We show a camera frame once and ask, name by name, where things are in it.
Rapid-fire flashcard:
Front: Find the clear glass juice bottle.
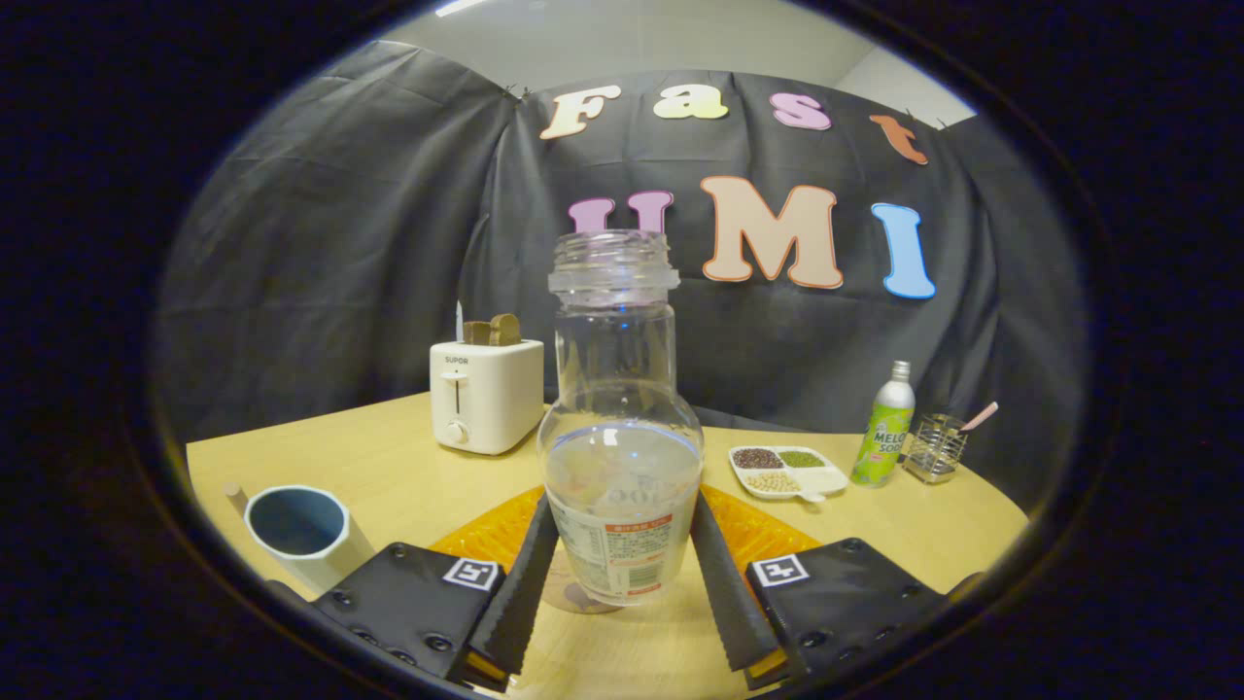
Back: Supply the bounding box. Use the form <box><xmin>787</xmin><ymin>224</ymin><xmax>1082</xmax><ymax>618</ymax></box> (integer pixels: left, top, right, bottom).
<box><xmin>536</xmin><ymin>229</ymin><xmax>706</xmax><ymax>609</ymax></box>

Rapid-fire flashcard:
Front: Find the white toaster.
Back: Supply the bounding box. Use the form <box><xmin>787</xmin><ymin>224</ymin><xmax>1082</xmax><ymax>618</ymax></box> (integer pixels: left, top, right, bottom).
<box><xmin>430</xmin><ymin>338</ymin><xmax>545</xmax><ymax>456</ymax></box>

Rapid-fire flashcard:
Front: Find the black backdrop cloth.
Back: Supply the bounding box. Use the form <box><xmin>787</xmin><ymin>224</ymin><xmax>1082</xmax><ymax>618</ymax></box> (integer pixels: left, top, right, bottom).
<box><xmin>151</xmin><ymin>39</ymin><xmax>1089</xmax><ymax>511</ymax></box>

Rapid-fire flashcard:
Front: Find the round cork coaster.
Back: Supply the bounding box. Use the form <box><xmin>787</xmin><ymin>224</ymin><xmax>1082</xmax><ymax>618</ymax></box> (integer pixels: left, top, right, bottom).
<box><xmin>541</xmin><ymin>569</ymin><xmax>623</xmax><ymax>615</ymax></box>

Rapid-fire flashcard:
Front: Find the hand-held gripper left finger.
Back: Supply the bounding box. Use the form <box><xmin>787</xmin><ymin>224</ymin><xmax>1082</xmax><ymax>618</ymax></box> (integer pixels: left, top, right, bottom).
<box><xmin>311</xmin><ymin>484</ymin><xmax>563</xmax><ymax>693</ymax></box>

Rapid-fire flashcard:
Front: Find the white divided dish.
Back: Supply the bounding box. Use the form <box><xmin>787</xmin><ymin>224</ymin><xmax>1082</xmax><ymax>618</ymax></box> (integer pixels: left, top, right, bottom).
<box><xmin>729</xmin><ymin>444</ymin><xmax>849</xmax><ymax>504</ymax></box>

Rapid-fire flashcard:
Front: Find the green soda bottle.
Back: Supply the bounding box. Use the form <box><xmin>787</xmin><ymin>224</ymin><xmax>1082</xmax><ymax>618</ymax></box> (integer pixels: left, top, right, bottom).
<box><xmin>851</xmin><ymin>361</ymin><xmax>916</xmax><ymax>488</ymax></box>

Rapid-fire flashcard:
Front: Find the metal wire holder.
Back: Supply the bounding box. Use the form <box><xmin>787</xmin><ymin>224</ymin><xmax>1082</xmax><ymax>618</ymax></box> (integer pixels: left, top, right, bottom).
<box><xmin>904</xmin><ymin>413</ymin><xmax>968</xmax><ymax>485</ymax></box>

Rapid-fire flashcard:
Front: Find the wooden table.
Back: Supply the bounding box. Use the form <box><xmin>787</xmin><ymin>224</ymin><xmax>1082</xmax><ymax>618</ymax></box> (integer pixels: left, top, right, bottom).
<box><xmin>185</xmin><ymin>391</ymin><xmax>1031</xmax><ymax>700</ymax></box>

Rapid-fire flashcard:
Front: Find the pale green cup wooden handle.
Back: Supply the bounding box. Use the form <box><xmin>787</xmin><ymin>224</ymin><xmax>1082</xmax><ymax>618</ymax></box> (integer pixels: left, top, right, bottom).
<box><xmin>224</xmin><ymin>481</ymin><xmax>378</xmax><ymax>596</ymax></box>

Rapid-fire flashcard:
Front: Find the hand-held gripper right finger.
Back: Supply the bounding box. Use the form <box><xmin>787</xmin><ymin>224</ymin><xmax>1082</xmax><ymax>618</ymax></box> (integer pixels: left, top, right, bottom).
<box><xmin>690</xmin><ymin>482</ymin><xmax>983</xmax><ymax>689</ymax></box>

